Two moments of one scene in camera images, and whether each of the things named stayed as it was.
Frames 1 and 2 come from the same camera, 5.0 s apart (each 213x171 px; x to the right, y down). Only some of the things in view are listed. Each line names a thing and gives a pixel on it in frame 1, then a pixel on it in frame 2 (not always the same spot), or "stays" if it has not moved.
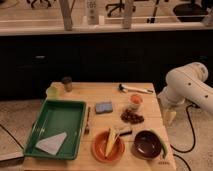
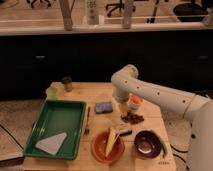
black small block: (126, 133) stays
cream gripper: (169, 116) -> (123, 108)
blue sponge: (103, 107) stays
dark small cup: (68, 84) stays
